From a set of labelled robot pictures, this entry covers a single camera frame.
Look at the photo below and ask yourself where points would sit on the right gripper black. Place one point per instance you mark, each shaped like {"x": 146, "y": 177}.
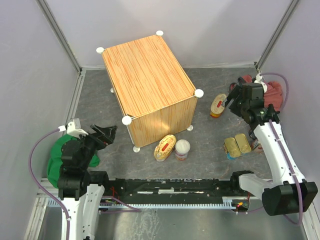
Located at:
{"x": 237, "y": 96}

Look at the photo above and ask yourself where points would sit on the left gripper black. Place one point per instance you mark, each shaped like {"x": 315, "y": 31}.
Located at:
{"x": 110, "y": 133}

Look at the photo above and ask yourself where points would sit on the oval fish can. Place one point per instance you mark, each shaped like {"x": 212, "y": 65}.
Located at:
{"x": 217, "y": 108}
{"x": 164, "y": 148}

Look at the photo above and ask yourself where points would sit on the oval fish can front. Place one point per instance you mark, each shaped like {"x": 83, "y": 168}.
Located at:
{"x": 164, "y": 148}

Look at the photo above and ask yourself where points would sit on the white-lid cylindrical can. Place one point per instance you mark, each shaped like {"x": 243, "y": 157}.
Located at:
{"x": 182, "y": 148}

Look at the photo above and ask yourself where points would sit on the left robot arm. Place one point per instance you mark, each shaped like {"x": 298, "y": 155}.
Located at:
{"x": 81, "y": 190}

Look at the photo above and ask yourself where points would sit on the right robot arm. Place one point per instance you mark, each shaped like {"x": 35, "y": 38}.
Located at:
{"x": 289, "y": 192}

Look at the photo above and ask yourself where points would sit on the red cloth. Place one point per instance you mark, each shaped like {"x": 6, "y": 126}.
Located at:
{"x": 273, "y": 95}

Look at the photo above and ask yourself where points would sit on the gold spam can left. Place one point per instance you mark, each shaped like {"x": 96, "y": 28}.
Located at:
{"x": 231, "y": 148}

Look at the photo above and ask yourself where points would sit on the gold spam can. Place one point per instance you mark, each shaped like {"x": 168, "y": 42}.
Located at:
{"x": 243, "y": 144}
{"x": 231, "y": 148}

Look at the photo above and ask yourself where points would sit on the gold spam can right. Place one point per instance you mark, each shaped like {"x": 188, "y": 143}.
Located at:
{"x": 243, "y": 144}

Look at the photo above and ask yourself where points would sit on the green cloth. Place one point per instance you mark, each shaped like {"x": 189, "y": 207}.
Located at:
{"x": 55, "y": 162}

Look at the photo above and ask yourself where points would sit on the wooden cabinet box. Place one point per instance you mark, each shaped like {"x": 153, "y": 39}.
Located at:
{"x": 155, "y": 95}

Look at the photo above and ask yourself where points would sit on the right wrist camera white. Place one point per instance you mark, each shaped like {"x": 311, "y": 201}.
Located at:
{"x": 258, "y": 79}

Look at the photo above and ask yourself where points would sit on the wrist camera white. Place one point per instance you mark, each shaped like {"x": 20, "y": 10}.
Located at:
{"x": 258, "y": 79}
{"x": 73, "y": 128}

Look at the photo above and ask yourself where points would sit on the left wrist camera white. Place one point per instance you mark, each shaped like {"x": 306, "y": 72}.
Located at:
{"x": 73, "y": 128}

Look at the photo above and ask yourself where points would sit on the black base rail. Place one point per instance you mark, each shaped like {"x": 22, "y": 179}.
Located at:
{"x": 172, "y": 191}

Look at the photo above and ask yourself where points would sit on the light blue cable duct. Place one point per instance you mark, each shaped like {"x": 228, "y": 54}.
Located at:
{"x": 226, "y": 204}

